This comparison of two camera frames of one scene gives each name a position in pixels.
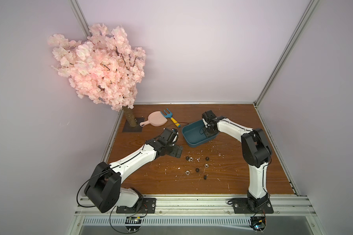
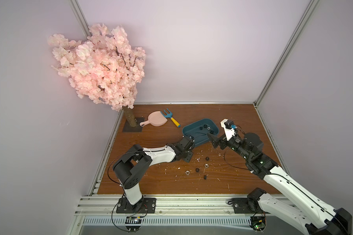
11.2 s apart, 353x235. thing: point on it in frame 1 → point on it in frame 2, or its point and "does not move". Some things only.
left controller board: (133, 223) does not move
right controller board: (258, 223) does not move
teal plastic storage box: (194, 134) does not move
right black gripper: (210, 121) → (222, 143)
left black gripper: (174, 152) → (190, 154)
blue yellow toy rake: (169, 114) does not move
